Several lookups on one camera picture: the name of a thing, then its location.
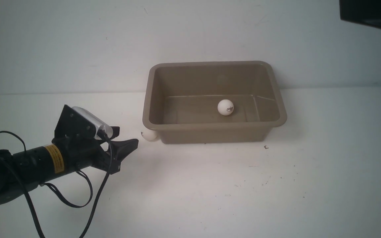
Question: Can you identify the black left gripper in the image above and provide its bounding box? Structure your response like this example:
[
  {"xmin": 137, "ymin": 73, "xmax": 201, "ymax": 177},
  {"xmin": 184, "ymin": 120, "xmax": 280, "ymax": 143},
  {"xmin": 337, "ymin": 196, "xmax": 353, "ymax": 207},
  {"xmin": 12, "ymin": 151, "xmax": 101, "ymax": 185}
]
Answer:
[{"xmin": 53, "ymin": 126, "xmax": 139, "ymax": 175}]

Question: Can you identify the white table-tennis ball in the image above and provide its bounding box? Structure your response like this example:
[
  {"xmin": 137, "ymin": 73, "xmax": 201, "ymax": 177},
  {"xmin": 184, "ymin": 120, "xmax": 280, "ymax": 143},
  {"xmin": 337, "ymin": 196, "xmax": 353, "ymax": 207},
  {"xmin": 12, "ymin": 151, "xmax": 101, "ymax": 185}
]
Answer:
[
  {"xmin": 141, "ymin": 128, "xmax": 158, "ymax": 141},
  {"xmin": 217, "ymin": 99, "xmax": 234, "ymax": 116}
]

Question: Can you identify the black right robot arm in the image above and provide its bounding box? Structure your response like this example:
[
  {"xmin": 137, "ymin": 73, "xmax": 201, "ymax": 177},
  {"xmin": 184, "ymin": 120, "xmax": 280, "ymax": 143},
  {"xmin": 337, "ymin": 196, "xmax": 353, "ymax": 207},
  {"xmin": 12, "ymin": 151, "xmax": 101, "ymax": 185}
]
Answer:
[{"xmin": 339, "ymin": 0, "xmax": 381, "ymax": 29}]

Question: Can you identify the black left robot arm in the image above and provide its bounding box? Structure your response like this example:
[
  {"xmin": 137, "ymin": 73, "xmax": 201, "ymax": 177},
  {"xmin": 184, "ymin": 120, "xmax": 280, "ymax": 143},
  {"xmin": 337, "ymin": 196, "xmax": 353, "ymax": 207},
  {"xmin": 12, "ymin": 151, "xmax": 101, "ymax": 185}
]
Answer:
[{"xmin": 0, "ymin": 134, "xmax": 139, "ymax": 208}]

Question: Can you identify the tan plastic bin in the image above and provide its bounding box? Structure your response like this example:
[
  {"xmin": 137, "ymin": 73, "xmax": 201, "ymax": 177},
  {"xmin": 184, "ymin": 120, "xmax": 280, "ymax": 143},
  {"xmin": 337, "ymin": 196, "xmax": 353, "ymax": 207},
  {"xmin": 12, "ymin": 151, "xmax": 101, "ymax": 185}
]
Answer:
[{"xmin": 142, "ymin": 61, "xmax": 287, "ymax": 144}]

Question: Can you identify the black left camera cable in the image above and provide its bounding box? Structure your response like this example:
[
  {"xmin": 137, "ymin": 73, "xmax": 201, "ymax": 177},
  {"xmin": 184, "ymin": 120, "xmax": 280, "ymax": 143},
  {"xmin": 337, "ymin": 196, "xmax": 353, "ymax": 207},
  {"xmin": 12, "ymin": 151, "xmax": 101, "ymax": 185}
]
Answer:
[{"xmin": 78, "ymin": 131, "xmax": 113, "ymax": 238}]

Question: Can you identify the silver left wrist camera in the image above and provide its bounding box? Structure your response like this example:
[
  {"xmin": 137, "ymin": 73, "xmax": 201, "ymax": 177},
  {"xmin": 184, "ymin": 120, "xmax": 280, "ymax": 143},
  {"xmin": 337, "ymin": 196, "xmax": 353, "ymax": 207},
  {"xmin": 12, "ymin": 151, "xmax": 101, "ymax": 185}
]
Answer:
[{"xmin": 54, "ymin": 104, "xmax": 109, "ymax": 140}]

